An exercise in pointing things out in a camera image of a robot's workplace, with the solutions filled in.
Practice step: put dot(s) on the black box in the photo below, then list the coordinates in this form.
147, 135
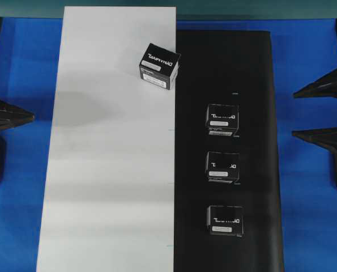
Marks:
222, 120
159, 66
222, 167
225, 220

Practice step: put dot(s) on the black box top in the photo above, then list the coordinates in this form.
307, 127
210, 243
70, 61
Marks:
159, 66

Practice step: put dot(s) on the blue table cloth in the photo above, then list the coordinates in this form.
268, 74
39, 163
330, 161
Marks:
302, 51

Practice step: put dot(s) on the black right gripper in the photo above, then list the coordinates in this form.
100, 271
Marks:
325, 86

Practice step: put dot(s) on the white base board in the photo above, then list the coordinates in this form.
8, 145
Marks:
109, 190

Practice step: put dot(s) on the black box bottom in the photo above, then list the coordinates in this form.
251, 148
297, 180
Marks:
225, 220

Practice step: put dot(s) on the black base board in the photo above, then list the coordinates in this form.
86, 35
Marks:
229, 68

